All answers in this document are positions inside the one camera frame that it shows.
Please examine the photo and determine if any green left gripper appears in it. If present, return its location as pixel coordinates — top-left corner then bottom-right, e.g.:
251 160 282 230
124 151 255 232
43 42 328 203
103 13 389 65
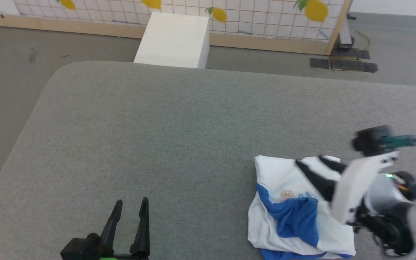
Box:
100 198 150 260

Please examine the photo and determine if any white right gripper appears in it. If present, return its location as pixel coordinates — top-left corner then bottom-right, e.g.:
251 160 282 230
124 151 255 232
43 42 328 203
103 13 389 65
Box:
295 152 400 224

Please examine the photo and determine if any blue and white garment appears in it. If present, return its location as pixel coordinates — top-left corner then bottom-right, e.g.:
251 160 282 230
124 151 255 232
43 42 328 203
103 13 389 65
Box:
248 155 356 260

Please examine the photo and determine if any grey fabric sofa seat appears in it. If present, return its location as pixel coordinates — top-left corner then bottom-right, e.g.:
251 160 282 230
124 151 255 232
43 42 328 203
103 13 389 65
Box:
0 61 416 260

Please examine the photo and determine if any small black floor mat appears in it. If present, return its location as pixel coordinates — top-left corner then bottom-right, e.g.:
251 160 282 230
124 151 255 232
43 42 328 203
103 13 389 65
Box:
309 58 330 69

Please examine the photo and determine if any long black floor mat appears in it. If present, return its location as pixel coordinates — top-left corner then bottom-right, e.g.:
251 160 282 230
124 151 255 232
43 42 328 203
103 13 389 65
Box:
330 60 378 73

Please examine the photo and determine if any grey metal screen foot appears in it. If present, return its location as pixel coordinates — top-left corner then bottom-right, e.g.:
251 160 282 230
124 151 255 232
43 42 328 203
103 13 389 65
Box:
338 14 355 49

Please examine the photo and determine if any lemon print grid screen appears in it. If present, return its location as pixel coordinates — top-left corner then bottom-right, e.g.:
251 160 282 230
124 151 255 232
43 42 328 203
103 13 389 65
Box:
0 0 353 56

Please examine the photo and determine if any white box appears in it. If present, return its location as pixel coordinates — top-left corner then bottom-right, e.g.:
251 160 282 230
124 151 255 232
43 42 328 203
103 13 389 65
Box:
133 12 210 69

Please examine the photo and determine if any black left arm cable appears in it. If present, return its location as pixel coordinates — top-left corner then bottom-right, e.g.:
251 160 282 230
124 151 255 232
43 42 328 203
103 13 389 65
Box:
381 135 416 148

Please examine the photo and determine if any black rubber base plate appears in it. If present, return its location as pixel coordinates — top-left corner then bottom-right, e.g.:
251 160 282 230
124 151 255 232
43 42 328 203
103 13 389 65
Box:
333 49 370 60

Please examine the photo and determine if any yellow floor cable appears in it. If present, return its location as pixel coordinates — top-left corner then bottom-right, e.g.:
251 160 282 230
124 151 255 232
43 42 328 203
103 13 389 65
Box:
355 29 372 51

